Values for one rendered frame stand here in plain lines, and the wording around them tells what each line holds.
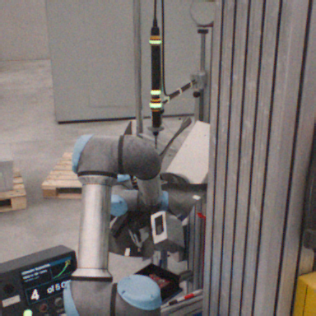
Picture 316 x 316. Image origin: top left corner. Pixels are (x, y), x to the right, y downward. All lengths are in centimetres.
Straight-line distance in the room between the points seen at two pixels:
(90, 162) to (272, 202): 62
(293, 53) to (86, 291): 82
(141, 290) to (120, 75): 636
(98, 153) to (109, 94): 620
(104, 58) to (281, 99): 666
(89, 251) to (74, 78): 622
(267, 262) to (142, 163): 55
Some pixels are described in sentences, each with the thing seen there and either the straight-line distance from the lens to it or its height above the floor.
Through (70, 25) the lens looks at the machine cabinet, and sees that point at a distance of 740.
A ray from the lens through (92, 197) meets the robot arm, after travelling 139.
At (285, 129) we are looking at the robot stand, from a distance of 89.
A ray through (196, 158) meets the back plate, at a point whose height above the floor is 122.
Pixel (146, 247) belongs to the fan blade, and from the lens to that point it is 209.
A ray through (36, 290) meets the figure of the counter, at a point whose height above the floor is 117.
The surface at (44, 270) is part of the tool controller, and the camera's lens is 153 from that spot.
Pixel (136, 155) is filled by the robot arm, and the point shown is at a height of 157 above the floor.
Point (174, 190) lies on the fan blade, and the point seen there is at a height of 122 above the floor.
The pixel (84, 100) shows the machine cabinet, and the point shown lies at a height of 34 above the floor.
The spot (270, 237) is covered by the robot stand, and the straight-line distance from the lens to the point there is 97.
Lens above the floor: 203
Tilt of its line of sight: 24 degrees down
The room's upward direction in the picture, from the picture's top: straight up
